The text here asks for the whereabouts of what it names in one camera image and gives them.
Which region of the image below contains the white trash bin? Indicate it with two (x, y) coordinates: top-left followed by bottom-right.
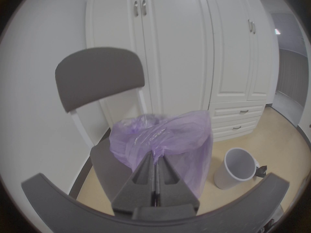
(214, 148), (260, 190)

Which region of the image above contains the white wardrobe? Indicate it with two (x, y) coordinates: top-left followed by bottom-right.
(86, 0), (278, 143)

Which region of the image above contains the black plastic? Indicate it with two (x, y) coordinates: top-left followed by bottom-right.
(255, 165), (268, 178)

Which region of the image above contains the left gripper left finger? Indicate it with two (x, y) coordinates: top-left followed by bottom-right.
(111, 152), (156, 220)

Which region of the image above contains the purple plastic bag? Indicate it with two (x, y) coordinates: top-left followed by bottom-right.
(109, 110), (214, 198)

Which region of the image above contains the white chair with grey cushions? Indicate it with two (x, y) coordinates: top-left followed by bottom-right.
(55, 48), (146, 215)

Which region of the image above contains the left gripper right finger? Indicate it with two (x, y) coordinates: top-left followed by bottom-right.
(155, 155), (201, 218)

